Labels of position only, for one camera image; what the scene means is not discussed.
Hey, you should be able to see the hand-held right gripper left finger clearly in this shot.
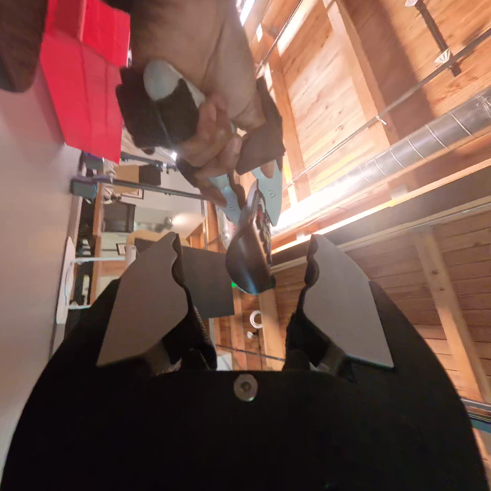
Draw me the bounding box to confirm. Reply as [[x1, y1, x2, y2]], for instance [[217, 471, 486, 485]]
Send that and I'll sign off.
[[96, 231, 190, 376]]

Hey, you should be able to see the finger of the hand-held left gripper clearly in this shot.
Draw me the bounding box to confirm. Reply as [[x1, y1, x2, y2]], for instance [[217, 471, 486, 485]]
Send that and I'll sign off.
[[251, 158, 283, 227], [209, 174, 246, 224]]

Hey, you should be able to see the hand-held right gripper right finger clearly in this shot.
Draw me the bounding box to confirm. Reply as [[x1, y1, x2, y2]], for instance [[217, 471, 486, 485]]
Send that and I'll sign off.
[[288, 233, 395, 376]]

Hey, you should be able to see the black remote control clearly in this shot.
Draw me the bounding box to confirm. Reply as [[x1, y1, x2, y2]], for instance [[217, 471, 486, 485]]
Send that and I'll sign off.
[[224, 180, 277, 295]]

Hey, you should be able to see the red plastic bin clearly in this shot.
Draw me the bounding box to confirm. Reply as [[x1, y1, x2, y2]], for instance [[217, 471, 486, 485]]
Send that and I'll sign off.
[[40, 0, 132, 163]]

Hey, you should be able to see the person's left hand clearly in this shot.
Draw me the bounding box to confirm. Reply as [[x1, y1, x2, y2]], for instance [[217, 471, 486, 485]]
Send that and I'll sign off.
[[130, 0, 267, 206]]

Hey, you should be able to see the black flat panel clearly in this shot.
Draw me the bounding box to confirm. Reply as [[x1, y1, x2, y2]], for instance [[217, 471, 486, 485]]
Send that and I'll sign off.
[[180, 245, 235, 320]]

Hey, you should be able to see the black computer monitor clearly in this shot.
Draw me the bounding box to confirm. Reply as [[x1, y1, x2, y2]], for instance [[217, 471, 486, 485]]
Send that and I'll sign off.
[[103, 201, 137, 233]]

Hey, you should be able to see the silver ventilation duct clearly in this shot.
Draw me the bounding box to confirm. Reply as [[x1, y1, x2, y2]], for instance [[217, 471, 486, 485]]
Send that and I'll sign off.
[[355, 86, 491, 183]]

